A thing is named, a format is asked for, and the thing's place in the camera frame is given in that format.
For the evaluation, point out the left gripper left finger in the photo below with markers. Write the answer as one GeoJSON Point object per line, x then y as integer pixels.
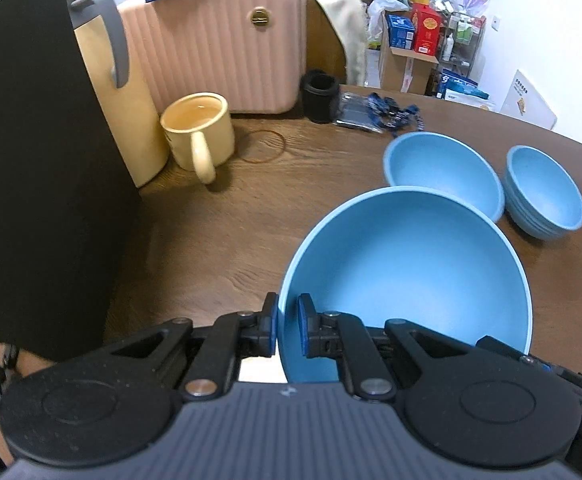
{"type": "Point", "coordinates": [214, 353]}

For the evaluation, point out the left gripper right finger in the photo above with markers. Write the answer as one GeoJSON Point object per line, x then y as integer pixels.
{"type": "Point", "coordinates": [343, 338]}

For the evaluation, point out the blue bowl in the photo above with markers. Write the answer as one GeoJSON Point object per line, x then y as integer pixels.
{"type": "Point", "coordinates": [541, 196]}
{"type": "Point", "coordinates": [445, 164]}
{"type": "Point", "coordinates": [406, 252]}

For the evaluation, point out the yellow mug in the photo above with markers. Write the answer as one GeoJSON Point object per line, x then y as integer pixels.
{"type": "Point", "coordinates": [200, 133]}

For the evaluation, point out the black paper bag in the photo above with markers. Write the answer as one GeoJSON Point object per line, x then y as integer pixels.
{"type": "Point", "coordinates": [67, 200]}

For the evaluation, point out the black cup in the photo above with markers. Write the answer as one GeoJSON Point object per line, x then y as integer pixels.
{"type": "Point", "coordinates": [320, 96]}

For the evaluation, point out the pink suitcase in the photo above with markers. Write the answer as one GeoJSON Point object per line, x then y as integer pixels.
{"type": "Point", "coordinates": [252, 52]}

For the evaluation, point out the blue carton box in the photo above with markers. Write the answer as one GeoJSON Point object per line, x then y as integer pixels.
{"type": "Point", "coordinates": [401, 32]}

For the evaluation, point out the red carton box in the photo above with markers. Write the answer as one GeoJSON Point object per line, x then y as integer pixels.
{"type": "Point", "coordinates": [426, 23]}

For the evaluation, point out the beige cloth on chair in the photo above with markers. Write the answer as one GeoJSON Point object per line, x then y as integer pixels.
{"type": "Point", "coordinates": [348, 20]}

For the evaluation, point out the yellow thermos jug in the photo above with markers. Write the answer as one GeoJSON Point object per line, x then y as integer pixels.
{"type": "Point", "coordinates": [120, 87]}

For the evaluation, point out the wire storage rack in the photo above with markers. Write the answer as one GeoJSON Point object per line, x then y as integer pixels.
{"type": "Point", "coordinates": [460, 38]}

